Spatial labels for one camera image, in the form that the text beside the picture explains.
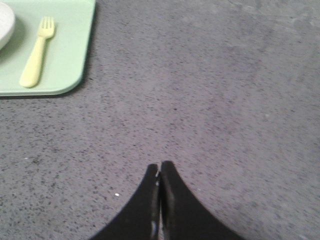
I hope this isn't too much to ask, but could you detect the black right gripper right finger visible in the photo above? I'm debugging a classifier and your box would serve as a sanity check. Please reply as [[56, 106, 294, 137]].
[[160, 161, 243, 240]]

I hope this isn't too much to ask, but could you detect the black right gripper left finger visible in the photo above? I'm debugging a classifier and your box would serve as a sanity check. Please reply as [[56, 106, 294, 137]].
[[92, 164, 160, 240]]

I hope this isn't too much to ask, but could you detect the yellow plastic fork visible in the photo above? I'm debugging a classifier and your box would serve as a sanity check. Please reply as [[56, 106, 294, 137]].
[[19, 16, 55, 88]]

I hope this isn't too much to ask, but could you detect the cream round plate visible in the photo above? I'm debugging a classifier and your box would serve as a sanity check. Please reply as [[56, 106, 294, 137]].
[[0, 2, 16, 50]]

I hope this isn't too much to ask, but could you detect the light green rectangular tray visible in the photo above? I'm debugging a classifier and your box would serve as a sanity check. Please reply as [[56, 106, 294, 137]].
[[0, 0, 96, 97]]

